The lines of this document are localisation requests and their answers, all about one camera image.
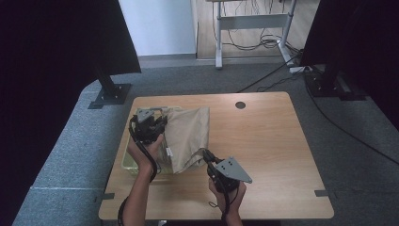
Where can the person's left hand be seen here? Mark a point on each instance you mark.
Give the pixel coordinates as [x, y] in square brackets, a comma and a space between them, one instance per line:
[141, 155]

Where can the green plastic basket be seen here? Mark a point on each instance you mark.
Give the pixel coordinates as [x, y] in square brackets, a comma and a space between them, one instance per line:
[128, 163]

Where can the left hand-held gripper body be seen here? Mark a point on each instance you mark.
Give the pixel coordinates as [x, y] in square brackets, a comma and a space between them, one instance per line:
[146, 127]

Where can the beige cloth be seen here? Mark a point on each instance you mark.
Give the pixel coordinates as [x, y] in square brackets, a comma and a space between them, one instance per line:
[188, 138]

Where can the black metal stand base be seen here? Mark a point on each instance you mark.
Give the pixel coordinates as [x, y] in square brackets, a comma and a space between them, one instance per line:
[111, 94]
[329, 84]

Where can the white desk frame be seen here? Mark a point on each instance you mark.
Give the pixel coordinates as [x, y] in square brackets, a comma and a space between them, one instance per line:
[251, 22]

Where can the person's right hand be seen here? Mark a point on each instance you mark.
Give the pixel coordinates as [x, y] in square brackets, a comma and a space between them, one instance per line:
[233, 201]

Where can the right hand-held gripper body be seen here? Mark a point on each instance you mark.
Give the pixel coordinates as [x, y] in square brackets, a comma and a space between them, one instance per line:
[227, 174]

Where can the grey tape strip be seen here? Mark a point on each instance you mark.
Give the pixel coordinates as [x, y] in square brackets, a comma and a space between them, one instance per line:
[321, 193]
[106, 197]

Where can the white power strip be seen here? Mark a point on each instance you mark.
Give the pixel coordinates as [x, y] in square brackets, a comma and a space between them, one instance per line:
[298, 69]

